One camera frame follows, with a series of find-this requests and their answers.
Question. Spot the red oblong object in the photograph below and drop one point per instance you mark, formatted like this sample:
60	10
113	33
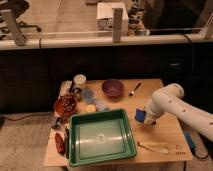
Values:
59	143

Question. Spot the yellow small cup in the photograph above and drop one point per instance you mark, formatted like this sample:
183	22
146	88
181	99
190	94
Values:
91	108

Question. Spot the purple bowl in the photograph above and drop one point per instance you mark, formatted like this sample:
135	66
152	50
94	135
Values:
112	88

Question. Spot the grey upright post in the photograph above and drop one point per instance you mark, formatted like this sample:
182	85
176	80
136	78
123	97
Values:
117	24

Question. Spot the blue object beside table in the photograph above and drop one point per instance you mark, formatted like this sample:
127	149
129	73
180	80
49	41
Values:
189	140

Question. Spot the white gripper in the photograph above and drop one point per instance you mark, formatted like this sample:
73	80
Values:
149	119

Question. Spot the black office chair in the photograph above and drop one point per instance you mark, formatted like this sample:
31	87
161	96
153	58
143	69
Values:
18	7

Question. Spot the white cup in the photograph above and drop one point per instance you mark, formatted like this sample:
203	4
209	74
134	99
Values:
80	81

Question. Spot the black handled spoon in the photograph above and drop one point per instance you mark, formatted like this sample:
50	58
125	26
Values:
134	90

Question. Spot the yellow banana peel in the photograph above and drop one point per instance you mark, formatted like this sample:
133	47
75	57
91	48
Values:
155	147

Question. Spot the brown bowl with items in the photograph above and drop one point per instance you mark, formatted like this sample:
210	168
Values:
66	105

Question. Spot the green plastic tray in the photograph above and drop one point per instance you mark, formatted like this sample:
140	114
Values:
100	137

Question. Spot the blue small cup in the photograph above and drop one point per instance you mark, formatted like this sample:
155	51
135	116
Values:
87	95

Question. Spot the blue sponge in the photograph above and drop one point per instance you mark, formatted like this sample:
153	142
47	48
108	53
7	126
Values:
140	115

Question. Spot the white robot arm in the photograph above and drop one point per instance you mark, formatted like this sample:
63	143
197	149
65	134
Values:
169	99

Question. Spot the white cardboard box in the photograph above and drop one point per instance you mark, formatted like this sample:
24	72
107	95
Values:
105	11

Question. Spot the grey left post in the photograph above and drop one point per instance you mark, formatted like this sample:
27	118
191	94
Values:
13	27

